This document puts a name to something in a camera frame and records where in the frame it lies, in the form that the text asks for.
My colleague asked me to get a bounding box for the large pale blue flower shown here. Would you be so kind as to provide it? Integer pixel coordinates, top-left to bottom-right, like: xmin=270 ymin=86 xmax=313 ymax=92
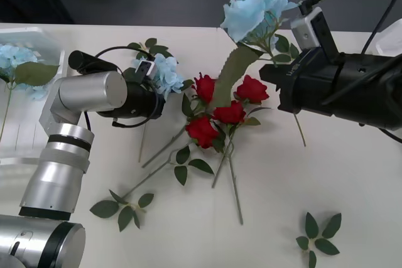
xmin=212 ymin=0 xmax=307 ymax=147

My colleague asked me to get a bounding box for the shallow white box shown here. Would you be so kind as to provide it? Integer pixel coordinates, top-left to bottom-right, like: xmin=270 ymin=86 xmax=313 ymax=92
xmin=375 ymin=19 xmax=402 ymax=57

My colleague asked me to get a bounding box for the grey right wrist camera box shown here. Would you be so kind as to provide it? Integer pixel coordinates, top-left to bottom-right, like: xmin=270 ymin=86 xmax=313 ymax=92
xmin=290 ymin=6 xmax=330 ymax=51

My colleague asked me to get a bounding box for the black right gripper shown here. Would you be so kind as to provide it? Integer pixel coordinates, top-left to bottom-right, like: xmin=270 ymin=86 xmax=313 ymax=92
xmin=259 ymin=47 xmax=342 ymax=118

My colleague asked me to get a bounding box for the white slotted plastic box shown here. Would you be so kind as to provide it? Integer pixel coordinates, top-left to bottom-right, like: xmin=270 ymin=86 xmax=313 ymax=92
xmin=0 ymin=26 xmax=68 ymax=167

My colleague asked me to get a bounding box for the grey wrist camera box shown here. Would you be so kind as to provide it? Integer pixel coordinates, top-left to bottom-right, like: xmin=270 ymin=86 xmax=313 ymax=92
xmin=136 ymin=59 xmax=157 ymax=78
xmin=290 ymin=6 xmax=330 ymax=51

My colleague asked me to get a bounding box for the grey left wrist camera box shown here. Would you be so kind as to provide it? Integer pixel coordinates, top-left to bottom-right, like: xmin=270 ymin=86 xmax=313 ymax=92
xmin=136 ymin=59 xmax=157 ymax=78

